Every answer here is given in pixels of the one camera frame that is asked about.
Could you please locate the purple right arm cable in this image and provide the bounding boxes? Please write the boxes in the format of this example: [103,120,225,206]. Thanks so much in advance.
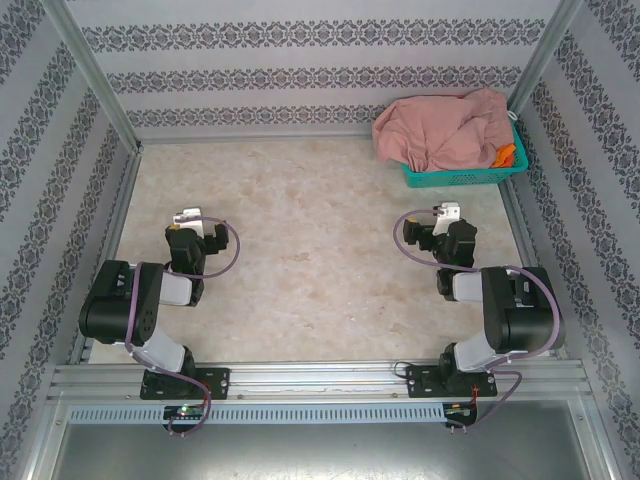
[393,209,565,434]

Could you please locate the long aluminium table edge rail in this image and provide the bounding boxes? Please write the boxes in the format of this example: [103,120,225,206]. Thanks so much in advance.
[137,130,381,146]

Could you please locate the wide aluminium mounting rail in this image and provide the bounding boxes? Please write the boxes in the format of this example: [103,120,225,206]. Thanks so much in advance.
[49,358,586,404]

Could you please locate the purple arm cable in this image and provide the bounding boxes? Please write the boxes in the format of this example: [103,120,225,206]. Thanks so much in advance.
[393,209,565,434]
[124,215,242,439]

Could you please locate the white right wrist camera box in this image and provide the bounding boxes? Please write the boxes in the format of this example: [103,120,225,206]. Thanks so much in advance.
[432,200,462,239]

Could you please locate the grey slotted cable duct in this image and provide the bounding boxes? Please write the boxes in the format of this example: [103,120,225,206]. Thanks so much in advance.
[67,403,446,425]

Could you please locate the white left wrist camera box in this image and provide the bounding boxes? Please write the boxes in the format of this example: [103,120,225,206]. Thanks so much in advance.
[173,207,206,234]

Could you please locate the left circuit board green light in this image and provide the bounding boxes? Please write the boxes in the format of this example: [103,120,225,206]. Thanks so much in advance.
[163,405,209,420]

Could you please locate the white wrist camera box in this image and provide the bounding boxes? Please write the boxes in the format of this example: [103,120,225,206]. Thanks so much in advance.
[173,207,206,234]
[432,200,462,239]

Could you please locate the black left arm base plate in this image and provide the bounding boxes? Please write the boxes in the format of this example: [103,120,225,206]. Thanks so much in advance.
[139,367,231,401]

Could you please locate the right aluminium frame post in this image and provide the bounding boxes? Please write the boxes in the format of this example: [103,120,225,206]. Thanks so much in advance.
[507,0,586,114]

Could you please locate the pink shorts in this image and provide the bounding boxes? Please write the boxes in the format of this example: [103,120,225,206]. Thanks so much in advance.
[372,88,516,174]

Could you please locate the left aluminium frame post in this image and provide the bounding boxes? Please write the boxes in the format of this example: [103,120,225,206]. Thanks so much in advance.
[42,0,144,154]

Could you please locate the teal plastic basket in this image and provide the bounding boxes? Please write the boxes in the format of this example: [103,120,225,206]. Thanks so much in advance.
[399,117,531,190]

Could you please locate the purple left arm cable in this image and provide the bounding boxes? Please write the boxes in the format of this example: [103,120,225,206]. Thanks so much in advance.
[124,215,242,439]

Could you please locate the aluminium frame post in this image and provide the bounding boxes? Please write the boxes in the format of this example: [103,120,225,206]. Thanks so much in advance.
[42,0,144,154]
[507,0,586,114]

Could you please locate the left aluminium side rail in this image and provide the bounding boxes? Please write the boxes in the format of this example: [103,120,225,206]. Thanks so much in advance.
[67,147,144,365]

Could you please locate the grey metal shelf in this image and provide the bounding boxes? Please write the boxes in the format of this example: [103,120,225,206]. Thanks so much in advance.
[29,392,616,480]

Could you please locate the right aluminium side rail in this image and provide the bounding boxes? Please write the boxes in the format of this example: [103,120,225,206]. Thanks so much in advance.
[499,179,569,360]

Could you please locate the aluminium side rail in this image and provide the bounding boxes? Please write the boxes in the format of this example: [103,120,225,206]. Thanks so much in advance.
[499,179,569,360]
[67,147,144,365]

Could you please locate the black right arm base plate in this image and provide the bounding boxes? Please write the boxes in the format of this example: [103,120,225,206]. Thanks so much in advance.
[405,363,499,399]

